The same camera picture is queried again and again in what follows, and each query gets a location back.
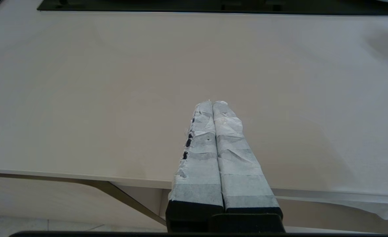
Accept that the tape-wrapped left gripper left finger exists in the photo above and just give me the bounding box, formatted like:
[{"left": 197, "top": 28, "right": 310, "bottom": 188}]
[{"left": 165, "top": 100, "right": 226, "bottom": 233}]

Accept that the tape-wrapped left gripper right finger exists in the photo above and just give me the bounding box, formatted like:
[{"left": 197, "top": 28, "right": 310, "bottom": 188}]
[{"left": 212, "top": 100, "right": 283, "bottom": 218}]

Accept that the grey metal table brace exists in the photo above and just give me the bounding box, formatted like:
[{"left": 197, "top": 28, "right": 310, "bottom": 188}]
[{"left": 0, "top": 171, "right": 167, "bottom": 227}]

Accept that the large black glass cooktop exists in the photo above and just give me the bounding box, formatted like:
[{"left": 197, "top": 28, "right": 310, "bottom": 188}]
[{"left": 37, "top": 0, "right": 388, "bottom": 16}]

